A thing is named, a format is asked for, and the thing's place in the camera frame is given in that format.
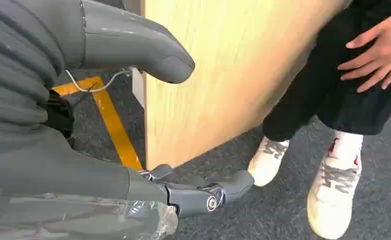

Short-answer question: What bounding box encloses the white sneaker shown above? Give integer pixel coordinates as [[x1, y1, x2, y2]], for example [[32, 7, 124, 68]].
[[306, 155, 363, 240], [247, 136, 290, 188]]

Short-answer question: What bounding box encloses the thin white wire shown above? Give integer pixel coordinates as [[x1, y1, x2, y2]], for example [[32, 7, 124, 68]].
[[64, 68, 132, 93]]

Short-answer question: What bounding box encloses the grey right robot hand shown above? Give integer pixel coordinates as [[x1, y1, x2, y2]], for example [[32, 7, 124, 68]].
[[0, 0, 255, 240]]

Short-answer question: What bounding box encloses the yellow floor tape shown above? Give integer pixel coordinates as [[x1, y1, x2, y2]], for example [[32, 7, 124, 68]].
[[52, 76, 144, 172]]

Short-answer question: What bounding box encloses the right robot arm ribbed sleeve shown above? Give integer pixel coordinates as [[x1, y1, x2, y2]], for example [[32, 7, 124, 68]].
[[0, 0, 66, 157]]

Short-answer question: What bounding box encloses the clear plastic film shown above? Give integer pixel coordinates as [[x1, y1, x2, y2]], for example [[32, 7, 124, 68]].
[[0, 193, 179, 240]]

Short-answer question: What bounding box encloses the white sock with red print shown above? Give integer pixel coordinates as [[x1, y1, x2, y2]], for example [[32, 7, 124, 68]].
[[327, 130, 365, 167]]

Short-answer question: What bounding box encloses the person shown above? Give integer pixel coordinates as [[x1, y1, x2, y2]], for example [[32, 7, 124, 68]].
[[247, 0, 391, 240]]

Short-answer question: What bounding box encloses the white desk frame bracket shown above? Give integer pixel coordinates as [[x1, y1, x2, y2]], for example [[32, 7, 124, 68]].
[[131, 67, 147, 110]]

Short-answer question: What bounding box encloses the pale wooden desk panel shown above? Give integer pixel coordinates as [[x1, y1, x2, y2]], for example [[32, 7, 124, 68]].
[[143, 0, 353, 171]]

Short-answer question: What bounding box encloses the person's hand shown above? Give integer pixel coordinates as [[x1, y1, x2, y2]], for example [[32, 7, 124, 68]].
[[336, 11, 391, 94]]

